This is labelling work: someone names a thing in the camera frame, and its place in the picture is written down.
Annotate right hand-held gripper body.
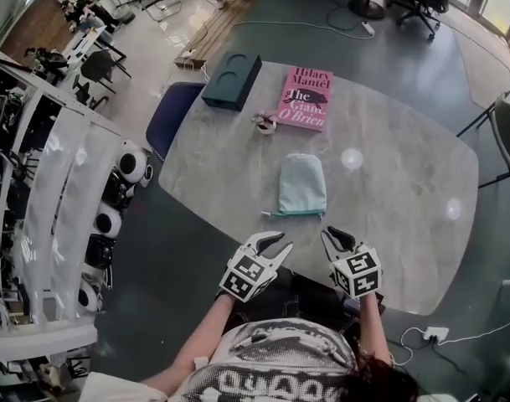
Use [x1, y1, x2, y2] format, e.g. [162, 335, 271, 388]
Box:
[329, 244, 384, 301]

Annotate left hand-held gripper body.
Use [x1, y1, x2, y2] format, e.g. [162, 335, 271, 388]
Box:
[219, 234, 279, 303]

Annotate light teal fabric pouch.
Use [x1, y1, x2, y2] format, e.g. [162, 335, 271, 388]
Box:
[260, 152, 327, 219]

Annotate person's right forearm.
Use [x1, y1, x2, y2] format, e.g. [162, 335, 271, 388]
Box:
[356, 293, 394, 367]

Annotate person's left forearm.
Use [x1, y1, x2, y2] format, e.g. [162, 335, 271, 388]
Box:
[140, 293, 239, 395]

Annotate person's dark trousers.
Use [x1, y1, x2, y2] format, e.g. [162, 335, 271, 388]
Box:
[227, 265, 363, 337]

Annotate person's patterned shirt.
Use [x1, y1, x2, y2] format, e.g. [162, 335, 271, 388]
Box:
[166, 318, 367, 402]

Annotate white power adapter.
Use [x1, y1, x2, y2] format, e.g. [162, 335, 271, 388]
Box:
[422, 326, 451, 343]

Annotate pink book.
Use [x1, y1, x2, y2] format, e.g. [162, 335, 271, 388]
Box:
[276, 65, 335, 134]

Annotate white and black robot head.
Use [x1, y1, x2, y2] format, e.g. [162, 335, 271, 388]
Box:
[116, 139, 156, 188]

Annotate blue chair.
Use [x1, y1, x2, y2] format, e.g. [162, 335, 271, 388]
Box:
[145, 80, 208, 163]

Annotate dark teal box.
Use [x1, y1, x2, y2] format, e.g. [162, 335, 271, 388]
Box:
[200, 51, 263, 112]

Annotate wooden pallet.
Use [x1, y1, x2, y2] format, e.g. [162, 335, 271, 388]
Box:
[173, 0, 258, 69]

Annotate white metal shelf rack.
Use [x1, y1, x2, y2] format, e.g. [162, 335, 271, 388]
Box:
[0, 42, 155, 363]

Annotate white desk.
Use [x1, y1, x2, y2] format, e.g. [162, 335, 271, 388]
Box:
[60, 23, 110, 65]

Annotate thin white cable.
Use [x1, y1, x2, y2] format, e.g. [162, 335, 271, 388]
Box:
[399, 317, 510, 367]

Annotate white floor cable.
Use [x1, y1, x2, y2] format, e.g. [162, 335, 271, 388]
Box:
[232, 0, 367, 38]

